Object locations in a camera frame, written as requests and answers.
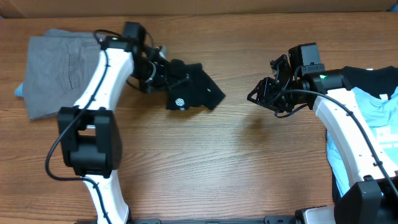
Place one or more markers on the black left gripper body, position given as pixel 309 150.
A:
pixel 151 76

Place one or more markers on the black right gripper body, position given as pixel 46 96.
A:
pixel 287 101

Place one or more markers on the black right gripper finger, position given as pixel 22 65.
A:
pixel 265 93
pixel 281 69

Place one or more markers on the black t-shirt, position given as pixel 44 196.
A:
pixel 190 86

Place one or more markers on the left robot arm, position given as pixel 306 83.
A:
pixel 88 132

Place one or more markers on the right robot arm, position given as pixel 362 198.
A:
pixel 359 110

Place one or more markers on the folded grey trousers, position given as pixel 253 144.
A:
pixel 59 67

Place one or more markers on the black garment under pile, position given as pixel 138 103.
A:
pixel 376 95

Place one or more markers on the light blue folded cloth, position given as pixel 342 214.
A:
pixel 19 91

